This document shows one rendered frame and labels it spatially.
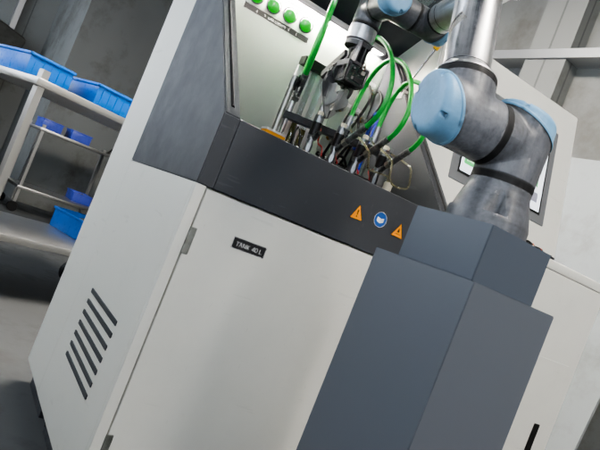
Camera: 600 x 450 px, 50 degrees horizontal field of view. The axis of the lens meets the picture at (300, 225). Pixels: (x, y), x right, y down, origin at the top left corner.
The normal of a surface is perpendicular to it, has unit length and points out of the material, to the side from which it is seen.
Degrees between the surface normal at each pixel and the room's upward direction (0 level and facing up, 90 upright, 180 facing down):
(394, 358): 90
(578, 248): 81
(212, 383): 90
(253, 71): 90
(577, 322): 90
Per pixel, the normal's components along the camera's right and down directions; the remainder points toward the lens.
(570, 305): 0.47, 0.17
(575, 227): -0.69, -0.45
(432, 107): -0.89, -0.23
